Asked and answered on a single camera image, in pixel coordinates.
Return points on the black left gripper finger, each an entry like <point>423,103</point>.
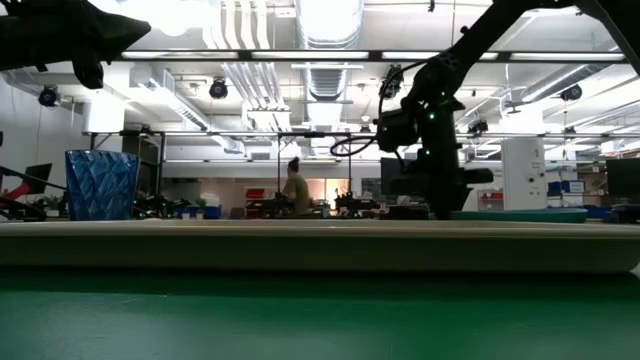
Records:
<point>125,42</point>
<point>125,22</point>

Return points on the teal round plate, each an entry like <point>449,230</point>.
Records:
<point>525,216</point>

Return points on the blue faceted glass cup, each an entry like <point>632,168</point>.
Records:
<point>102,185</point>

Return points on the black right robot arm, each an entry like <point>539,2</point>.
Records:
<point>470,45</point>

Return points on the beige plastic tray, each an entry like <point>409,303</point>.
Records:
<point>320,247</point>

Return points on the red storage bins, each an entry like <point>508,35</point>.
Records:
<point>491,200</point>

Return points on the black computer monitor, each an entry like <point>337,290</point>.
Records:
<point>624,177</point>
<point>387,175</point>
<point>37,176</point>

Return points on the black ceiling spotlight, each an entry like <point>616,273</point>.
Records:
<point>571,93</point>
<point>48,96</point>
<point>218,89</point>
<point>391,82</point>

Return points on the white square pillar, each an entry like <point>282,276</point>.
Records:
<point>524,175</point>

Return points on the blue storage bins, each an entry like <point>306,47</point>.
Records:
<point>567,187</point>

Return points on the person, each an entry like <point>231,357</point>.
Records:
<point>297,192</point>

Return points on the green table mat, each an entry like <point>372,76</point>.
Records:
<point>320,320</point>

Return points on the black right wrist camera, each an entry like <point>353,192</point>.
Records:
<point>397,130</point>

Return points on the silver ventilation duct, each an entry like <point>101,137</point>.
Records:
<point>327,40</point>

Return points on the black overhead frame bar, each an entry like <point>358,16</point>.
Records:
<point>310,55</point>

